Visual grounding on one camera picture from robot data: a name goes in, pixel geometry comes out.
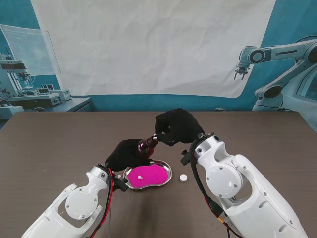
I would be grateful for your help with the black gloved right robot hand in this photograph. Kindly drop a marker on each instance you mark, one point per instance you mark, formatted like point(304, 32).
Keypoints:
point(184, 126)

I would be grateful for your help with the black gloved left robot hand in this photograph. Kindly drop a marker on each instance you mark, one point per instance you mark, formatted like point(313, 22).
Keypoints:
point(123, 156)

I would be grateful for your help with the red transparent sample bottle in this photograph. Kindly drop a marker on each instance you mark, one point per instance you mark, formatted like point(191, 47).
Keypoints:
point(146, 151)

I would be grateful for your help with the white round bottle cap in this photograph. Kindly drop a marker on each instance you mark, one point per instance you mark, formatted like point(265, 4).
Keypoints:
point(183, 178)

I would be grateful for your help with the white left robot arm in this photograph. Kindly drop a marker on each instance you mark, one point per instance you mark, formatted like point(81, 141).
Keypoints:
point(81, 203)

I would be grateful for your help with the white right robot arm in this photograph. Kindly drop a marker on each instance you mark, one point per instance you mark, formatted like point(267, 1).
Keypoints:
point(223, 173)

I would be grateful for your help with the magenta tray liner pad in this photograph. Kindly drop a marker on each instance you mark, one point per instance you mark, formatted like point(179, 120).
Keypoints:
point(153, 176)

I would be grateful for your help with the steel kidney-shaped tray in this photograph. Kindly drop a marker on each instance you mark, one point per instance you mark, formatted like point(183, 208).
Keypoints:
point(169, 171)

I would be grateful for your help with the white wrinkled backdrop sheet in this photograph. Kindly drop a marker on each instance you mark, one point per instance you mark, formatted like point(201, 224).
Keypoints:
point(148, 49)

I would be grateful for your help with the blue lab print banner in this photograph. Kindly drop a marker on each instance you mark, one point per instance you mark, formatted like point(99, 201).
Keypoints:
point(15, 15)

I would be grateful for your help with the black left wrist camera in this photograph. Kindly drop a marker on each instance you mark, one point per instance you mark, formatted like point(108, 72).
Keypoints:
point(121, 184)

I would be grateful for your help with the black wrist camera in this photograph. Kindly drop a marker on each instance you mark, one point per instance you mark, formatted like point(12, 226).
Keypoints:
point(121, 184)
point(185, 158)

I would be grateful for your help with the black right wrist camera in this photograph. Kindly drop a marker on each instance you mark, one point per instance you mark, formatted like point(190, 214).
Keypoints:
point(185, 158)

